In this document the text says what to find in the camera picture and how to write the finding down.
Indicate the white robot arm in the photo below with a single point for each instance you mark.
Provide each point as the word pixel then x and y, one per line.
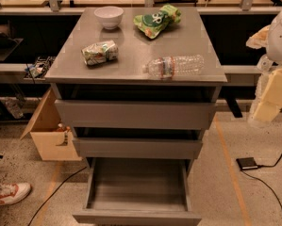
pixel 274 47

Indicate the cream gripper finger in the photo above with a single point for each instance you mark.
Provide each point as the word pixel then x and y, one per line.
pixel 268 102
pixel 259 39

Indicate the black foot pedal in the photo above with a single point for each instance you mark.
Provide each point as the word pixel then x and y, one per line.
pixel 247 163

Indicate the green chip bag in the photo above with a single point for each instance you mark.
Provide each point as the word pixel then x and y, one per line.
pixel 152 24

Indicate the cardboard box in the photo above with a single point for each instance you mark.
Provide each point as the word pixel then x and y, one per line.
pixel 52 138

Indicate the white bowl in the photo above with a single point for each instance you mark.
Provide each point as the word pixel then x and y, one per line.
pixel 109 17

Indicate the grey middle drawer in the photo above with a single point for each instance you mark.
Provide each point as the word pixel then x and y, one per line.
pixel 137 148

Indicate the white and orange sneaker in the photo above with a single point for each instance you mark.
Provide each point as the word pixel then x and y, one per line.
pixel 13 193

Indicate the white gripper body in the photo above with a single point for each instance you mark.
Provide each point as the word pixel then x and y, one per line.
pixel 280 38

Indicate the grey open bottom drawer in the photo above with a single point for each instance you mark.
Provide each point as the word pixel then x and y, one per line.
pixel 137 192

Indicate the crumpled white green snack bag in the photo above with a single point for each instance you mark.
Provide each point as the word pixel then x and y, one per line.
pixel 100 52

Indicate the grey top drawer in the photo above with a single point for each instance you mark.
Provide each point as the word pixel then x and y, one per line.
pixel 138 115

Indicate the grey drawer cabinet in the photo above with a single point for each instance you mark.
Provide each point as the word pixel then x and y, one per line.
pixel 122 79

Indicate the clear plastic water bottle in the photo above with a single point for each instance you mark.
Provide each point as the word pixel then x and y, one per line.
pixel 170 66

